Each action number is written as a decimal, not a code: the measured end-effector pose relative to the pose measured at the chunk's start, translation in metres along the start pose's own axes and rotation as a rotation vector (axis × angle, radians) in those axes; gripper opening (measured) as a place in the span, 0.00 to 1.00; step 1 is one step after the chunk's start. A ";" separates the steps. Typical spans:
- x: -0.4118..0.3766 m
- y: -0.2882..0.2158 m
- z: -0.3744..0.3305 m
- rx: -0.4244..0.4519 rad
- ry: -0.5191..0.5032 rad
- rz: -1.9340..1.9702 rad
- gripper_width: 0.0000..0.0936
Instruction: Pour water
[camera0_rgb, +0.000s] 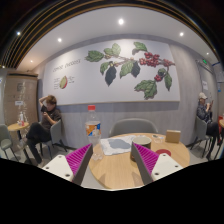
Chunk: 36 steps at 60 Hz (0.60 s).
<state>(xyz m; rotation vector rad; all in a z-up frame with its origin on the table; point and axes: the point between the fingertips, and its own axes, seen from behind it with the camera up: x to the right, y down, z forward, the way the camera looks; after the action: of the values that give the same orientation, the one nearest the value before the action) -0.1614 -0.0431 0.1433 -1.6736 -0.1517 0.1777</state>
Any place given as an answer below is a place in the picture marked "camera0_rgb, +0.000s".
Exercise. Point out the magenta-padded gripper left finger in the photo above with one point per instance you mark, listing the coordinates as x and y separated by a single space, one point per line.
60 165

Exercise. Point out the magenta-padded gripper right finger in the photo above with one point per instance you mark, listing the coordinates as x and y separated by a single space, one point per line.
165 165

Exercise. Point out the clear red-capped drink bottle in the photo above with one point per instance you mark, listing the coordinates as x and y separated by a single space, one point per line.
93 128

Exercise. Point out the flat round red coaster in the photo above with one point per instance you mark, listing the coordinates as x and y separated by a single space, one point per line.
164 152

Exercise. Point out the small brown cardboard box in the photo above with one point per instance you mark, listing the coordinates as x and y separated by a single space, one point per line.
173 136

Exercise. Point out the grey shell chair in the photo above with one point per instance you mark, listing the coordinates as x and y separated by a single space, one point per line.
4 136
133 126
56 131
201 128

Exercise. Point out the person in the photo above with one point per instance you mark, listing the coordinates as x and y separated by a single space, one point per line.
46 123
202 111

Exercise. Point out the white paper with grey print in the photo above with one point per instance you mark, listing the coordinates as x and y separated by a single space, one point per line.
116 145

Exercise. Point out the small clear bottle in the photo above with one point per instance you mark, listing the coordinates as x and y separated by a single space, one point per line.
21 118

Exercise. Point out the light wooden door panel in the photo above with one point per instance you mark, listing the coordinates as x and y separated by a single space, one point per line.
25 96

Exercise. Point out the green exit sign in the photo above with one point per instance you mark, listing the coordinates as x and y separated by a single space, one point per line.
204 61

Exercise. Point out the round ceiling spotlights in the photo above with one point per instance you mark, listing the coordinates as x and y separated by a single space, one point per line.
121 21

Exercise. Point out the white wall notice board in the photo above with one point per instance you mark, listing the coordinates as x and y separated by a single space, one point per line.
219 73

